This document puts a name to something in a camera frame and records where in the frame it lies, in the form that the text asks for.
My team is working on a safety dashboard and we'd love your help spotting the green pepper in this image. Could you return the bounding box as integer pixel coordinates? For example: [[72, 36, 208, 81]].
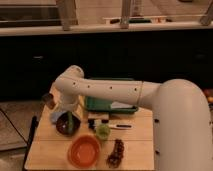
[[67, 112, 73, 132]]

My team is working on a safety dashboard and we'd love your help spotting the metal cup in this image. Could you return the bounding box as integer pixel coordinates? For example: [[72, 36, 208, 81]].
[[42, 93, 56, 109]]

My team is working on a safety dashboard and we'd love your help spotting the wooden cutting board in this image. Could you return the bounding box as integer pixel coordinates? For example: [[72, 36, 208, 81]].
[[24, 81, 156, 171]]

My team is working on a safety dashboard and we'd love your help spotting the purple bowl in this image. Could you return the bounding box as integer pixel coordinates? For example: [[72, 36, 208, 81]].
[[56, 112, 81, 136]]

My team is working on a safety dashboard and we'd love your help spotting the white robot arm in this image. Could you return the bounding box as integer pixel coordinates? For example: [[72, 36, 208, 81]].
[[54, 65, 213, 171]]

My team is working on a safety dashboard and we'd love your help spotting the light blue plate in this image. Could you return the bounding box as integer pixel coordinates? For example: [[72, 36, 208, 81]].
[[50, 111, 63, 124]]

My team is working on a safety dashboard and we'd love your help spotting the orange bowl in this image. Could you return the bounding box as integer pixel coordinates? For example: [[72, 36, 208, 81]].
[[67, 135, 100, 169]]

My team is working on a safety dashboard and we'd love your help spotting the green tray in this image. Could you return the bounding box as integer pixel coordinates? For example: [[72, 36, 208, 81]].
[[83, 77, 139, 115]]

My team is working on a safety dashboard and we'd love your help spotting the green cup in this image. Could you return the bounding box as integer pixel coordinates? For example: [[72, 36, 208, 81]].
[[96, 124, 110, 141]]

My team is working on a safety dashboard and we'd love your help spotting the bunch of dark grapes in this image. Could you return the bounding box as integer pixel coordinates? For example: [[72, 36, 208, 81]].
[[106, 139, 124, 168]]

